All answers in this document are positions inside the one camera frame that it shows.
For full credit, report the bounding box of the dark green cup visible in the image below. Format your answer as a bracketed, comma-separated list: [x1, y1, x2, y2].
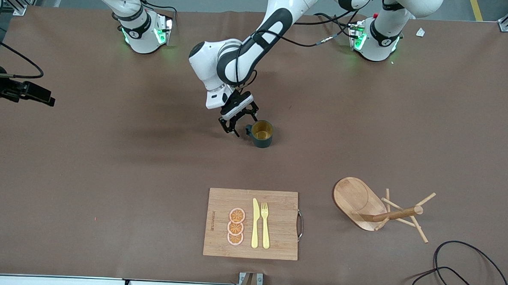
[244, 119, 275, 149]

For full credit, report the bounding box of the yellow plastic knife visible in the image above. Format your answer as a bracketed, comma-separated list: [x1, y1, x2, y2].
[250, 198, 261, 249]

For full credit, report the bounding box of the bamboo cutting board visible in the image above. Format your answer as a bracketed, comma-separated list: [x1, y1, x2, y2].
[202, 187, 306, 261]

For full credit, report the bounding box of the yellow plastic fork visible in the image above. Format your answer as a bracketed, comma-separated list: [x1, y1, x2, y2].
[259, 202, 272, 250]

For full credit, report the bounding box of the brown table cover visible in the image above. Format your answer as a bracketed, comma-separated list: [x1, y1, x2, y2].
[0, 0, 508, 285]

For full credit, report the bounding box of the wooden mug tree rack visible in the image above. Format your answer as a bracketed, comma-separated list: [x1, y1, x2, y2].
[330, 176, 437, 244]

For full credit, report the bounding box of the black right arm wrist cable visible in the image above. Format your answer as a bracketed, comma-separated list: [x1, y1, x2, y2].
[0, 32, 46, 80]

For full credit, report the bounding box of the black left arm base cable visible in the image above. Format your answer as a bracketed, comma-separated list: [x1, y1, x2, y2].
[312, 12, 356, 38]

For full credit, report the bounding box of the black arm base cable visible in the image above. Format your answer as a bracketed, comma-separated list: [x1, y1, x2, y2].
[312, 12, 356, 38]
[120, 0, 178, 28]

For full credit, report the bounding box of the black right arm base cable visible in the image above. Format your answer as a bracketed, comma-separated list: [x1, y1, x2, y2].
[120, 0, 178, 28]

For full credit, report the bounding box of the metal table bracket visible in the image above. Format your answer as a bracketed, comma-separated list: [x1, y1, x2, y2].
[238, 272, 264, 285]

